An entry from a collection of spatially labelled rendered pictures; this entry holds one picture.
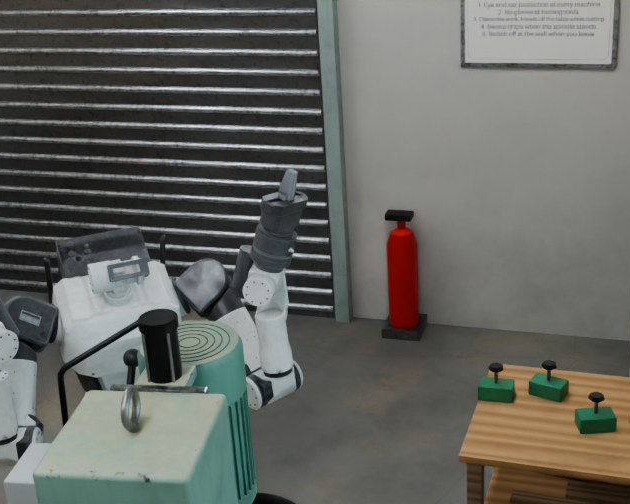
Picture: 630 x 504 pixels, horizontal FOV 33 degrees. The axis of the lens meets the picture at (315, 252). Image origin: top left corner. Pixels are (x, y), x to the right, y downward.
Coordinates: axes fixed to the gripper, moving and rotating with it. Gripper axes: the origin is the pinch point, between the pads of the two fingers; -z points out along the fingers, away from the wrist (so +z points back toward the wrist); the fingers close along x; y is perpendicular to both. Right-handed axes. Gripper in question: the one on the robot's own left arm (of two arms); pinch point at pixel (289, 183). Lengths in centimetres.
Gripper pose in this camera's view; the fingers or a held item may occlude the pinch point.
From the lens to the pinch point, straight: 218.0
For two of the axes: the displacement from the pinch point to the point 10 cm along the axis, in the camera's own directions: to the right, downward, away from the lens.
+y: -7.9, -4.2, 4.5
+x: -5.6, 2.1, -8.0
